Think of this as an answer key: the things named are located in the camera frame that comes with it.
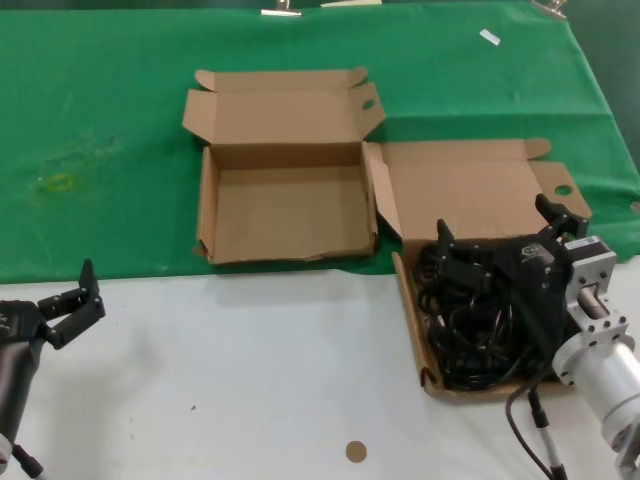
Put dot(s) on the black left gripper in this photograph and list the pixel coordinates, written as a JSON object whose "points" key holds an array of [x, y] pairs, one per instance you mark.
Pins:
{"points": [[20, 325]]}

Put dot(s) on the round brown cardboard disc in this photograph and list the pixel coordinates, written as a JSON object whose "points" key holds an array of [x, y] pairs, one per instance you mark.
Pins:
{"points": [[356, 451]]}

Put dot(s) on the cardboard box with oval hole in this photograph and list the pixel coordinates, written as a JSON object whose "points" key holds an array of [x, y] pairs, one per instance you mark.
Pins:
{"points": [[290, 200]]}

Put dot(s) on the white tape strip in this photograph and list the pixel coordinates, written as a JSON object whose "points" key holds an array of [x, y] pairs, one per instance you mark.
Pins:
{"points": [[489, 37]]}

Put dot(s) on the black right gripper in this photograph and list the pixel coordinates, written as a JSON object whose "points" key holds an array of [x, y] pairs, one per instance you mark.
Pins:
{"points": [[537, 280]]}

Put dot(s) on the cardboard box with round hole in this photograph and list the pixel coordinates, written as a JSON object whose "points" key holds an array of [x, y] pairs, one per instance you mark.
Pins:
{"points": [[460, 185]]}

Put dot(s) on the green table cloth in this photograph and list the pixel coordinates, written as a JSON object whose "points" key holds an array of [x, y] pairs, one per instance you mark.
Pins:
{"points": [[100, 100]]}

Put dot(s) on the flat cardboard scrap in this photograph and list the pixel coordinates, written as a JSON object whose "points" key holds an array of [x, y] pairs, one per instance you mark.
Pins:
{"points": [[350, 3]]}

